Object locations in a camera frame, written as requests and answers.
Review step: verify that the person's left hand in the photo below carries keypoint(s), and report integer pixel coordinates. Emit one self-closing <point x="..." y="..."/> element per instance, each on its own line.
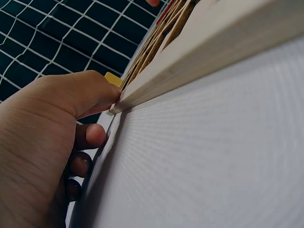
<point x="35" y="133"/>

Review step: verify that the yellow flat piece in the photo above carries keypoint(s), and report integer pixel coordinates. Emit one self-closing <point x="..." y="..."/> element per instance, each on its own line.
<point x="112" y="79"/>

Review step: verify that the person's right fingers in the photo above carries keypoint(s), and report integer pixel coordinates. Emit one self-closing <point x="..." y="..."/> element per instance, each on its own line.
<point x="152" y="2"/>

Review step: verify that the red flat piece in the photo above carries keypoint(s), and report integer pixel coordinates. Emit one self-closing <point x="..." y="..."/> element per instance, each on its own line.
<point x="161" y="17"/>

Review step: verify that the person's right hand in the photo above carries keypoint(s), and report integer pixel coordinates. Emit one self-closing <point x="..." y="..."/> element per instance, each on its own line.
<point x="152" y="2"/>

